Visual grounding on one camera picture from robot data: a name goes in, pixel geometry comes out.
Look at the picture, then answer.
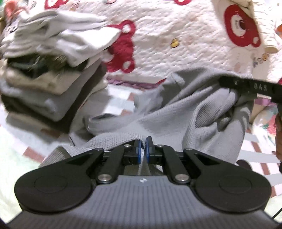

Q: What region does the grey folded garment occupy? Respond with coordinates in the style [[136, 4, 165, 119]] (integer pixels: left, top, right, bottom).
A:
[[1, 63, 106, 121]]

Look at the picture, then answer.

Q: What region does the grey waffle knit garment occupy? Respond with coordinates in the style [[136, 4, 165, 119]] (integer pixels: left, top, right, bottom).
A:
[[42, 67, 256, 166]]

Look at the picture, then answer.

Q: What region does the dark brown folded garment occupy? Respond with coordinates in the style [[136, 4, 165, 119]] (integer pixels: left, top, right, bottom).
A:
[[1, 65, 105, 133]]

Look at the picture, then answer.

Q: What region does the white folded garment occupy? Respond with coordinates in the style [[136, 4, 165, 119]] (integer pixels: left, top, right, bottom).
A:
[[1, 9, 121, 67]]

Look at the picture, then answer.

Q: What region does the cream folded garment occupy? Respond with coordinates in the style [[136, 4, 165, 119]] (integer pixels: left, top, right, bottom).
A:
[[1, 78, 107, 133]]

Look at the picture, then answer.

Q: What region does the beige folded garment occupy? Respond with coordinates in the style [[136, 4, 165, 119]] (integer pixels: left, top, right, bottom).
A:
[[0, 59, 102, 95]]

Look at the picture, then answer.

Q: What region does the checkered cartoon floor mat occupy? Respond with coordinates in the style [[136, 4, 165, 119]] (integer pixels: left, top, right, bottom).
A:
[[1, 85, 281, 222]]

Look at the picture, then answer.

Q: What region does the black folded garment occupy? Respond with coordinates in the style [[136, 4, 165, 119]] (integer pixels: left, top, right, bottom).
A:
[[7, 53, 88, 79]]

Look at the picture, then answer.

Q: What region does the white quilt with red bears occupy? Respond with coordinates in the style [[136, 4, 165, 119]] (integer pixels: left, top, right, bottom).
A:
[[1, 1, 281, 84]]

